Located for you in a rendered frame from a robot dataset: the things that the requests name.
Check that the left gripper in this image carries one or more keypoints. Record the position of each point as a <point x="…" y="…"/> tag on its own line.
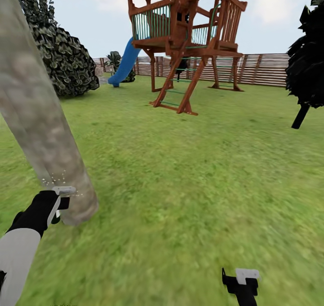
<point x="64" y="204"/>

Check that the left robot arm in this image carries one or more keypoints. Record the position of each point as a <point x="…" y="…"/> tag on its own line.
<point x="18" y="245"/>

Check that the pesticide atomizer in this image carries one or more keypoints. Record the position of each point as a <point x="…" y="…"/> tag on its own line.
<point x="56" y="217"/>

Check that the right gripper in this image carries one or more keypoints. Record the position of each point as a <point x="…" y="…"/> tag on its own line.
<point x="233" y="287"/>

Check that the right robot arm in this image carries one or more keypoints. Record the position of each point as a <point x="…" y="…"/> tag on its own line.
<point x="244" y="285"/>

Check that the bush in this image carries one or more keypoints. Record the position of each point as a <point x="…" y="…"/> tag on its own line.
<point x="114" y="59"/>
<point x="68" y="63"/>
<point x="130" y="77"/>

